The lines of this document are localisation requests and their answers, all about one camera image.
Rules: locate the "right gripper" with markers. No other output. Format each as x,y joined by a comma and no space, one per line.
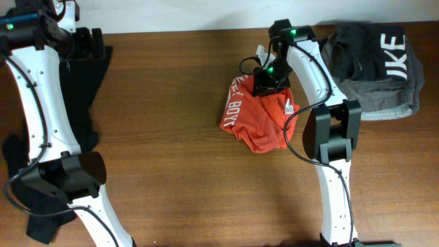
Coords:
265,86

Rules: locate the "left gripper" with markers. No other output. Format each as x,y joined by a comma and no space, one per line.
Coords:
86,50

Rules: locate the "red t-shirt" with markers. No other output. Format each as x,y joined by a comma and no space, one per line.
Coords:
261,122

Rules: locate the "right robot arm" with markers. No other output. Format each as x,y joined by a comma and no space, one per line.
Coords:
331,133

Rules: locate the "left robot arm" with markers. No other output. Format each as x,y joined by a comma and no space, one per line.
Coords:
36,38

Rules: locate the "black garment on left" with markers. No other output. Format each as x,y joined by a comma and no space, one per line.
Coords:
75,103

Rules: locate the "black folded shirt white letters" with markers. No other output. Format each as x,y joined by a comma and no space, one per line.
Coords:
366,52

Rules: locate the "grey folded garment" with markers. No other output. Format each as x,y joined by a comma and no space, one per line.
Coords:
387,99

